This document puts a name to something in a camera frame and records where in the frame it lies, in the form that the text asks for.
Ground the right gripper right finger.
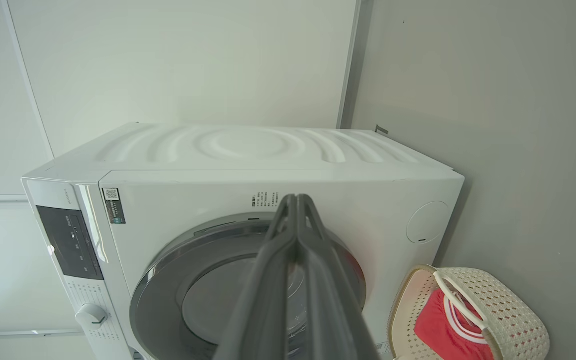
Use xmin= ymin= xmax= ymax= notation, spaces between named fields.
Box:
xmin=298 ymin=194 xmax=382 ymax=360

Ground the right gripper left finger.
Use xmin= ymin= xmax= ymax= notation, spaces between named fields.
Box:
xmin=213 ymin=194 xmax=299 ymax=360

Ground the black round washer door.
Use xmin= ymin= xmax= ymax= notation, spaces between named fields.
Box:
xmin=129 ymin=212 xmax=368 ymax=360

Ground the red knitted garment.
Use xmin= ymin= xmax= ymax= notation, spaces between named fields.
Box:
xmin=413 ymin=287 xmax=497 ymax=360

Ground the white front-load washing machine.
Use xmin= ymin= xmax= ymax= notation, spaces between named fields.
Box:
xmin=20 ymin=122 xmax=466 ymax=360

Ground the cream perforated laundry basket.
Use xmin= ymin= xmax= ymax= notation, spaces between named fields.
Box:
xmin=386 ymin=264 xmax=552 ymax=360

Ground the printed text label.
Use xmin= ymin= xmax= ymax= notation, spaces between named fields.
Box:
xmin=250 ymin=190 xmax=280 ymax=210

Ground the round filter cover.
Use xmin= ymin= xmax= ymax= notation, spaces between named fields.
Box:
xmin=406 ymin=200 xmax=450 ymax=245

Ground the round washer program knob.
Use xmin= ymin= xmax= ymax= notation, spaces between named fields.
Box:
xmin=74 ymin=303 xmax=109 ymax=331

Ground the black QR code sticker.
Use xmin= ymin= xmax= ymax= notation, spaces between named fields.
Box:
xmin=101 ymin=187 xmax=127 ymax=225

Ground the black washer display panel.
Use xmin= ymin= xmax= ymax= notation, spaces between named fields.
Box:
xmin=36 ymin=204 xmax=105 ymax=281

